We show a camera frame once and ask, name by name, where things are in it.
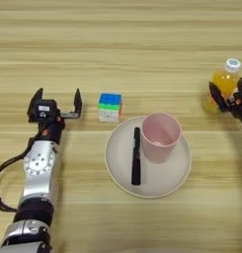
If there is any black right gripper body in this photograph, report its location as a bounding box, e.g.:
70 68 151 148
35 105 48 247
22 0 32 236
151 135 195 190
222 94 242 129

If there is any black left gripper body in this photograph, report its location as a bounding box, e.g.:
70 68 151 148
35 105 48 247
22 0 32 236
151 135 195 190
27 112 82 144

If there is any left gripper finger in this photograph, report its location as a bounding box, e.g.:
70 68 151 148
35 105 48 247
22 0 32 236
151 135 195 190
27 87 43 117
72 88 83 115

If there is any orange juice bottle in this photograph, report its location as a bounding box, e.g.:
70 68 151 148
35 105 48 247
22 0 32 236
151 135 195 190
202 57 242 115

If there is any multicolour puzzle cube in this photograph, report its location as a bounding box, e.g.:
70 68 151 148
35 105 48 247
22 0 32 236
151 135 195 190
97 92 123 124

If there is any pink plastic cup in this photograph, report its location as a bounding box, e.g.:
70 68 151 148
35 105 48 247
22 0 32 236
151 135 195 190
140 112 183 165

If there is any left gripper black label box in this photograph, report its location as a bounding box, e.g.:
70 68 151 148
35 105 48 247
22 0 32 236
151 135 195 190
34 99 58 124

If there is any black marker pen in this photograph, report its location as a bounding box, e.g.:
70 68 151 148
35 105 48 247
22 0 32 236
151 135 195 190
130 126 142 186

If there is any round beige plate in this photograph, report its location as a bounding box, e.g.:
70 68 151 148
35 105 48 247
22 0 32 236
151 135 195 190
104 116 193 200

